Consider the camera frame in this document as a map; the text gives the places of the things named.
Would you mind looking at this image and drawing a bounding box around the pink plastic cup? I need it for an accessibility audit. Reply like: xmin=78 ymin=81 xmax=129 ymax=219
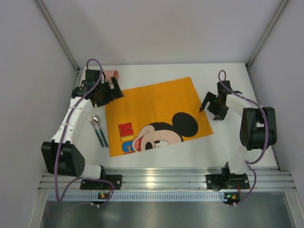
xmin=104 ymin=70 xmax=119 ymax=84

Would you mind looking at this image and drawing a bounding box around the orange Mickey Mouse placemat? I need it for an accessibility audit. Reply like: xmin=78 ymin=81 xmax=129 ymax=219
xmin=105 ymin=77 xmax=213 ymax=157

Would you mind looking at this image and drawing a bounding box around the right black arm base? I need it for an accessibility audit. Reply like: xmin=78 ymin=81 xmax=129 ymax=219
xmin=206 ymin=164 xmax=250 ymax=191

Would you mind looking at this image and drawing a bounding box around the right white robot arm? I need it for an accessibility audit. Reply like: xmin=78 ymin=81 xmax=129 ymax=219
xmin=199 ymin=80 xmax=277 ymax=175

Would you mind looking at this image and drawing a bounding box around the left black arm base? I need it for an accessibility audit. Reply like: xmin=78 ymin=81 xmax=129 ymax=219
xmin=80 ymin=175 xmax=123 ymax=190

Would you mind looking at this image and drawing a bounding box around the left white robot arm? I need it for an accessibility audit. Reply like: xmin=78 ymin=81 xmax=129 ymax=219
xmin=41 ymin=69 xmax=124 ymax=179

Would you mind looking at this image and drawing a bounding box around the spoon with green handle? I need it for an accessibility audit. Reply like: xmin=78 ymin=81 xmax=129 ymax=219
xmin=93 ymin=114 xmax=109 ymax=148

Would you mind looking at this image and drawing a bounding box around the fork with green handle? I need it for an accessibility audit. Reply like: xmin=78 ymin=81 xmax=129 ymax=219
xmin=88 ymin=114 xmax=105 ymax=148

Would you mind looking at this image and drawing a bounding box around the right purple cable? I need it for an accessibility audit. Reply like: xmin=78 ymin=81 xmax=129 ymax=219
xmin=218 ymin=70 xmax=270 ymax=206

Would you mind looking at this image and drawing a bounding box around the purple cable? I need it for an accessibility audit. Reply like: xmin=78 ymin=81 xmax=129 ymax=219
xmin=218 ymin=70 xmax=270 ymax=206
xmin=54 ymin=58 xmax=116 ymax=204

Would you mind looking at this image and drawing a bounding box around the aluminium mounting rail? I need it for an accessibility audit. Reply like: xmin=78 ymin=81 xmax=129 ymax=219
xmin=38 ymin=166 xmax=297 ymax=192

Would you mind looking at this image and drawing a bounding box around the perforated metal cable tray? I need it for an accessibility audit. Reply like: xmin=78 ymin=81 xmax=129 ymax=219
xmin=62 ymin=191 xmax=239 ymax=202

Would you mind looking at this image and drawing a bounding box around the left aluminium corner post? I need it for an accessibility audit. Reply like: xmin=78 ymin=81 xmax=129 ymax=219
xmin=35 ymin=0 xmax=80 ymax=72

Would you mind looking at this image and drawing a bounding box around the aluminium corner post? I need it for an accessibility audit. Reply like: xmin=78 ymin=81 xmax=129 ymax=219
xmin=246 ymin=0 xmax=292 ymax=68
xmin=35 ymin=0 xmax=80 ymax=72

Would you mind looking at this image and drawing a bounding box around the right aluminium corner post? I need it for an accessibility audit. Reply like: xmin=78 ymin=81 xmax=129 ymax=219
xmin=246 ymin=0 xmax=292 ymax=68

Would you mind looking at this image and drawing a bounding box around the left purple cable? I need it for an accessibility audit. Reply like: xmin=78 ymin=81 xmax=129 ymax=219
xmin=54 ymin=58 xmax=116 ymax=204

